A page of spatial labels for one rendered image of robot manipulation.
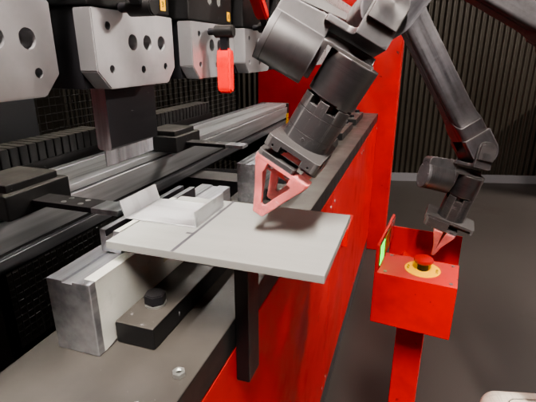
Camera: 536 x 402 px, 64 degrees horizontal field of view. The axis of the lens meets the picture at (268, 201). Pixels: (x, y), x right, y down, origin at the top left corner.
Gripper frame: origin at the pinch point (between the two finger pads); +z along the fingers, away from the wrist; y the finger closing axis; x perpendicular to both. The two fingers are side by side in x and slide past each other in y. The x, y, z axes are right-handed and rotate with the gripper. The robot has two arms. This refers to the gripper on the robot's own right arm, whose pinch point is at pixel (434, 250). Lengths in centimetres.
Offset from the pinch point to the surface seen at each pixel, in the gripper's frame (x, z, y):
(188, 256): 61, -15, 29
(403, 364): 8.6, 26.3, -3.9
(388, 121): -163, 6, 37
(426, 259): 11.1, -2.5, 1.7
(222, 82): 38, -29, 41
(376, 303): 15.3, 9.6, 7.4
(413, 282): 15.3, 1.4, 2.4
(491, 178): -361, 65, -55
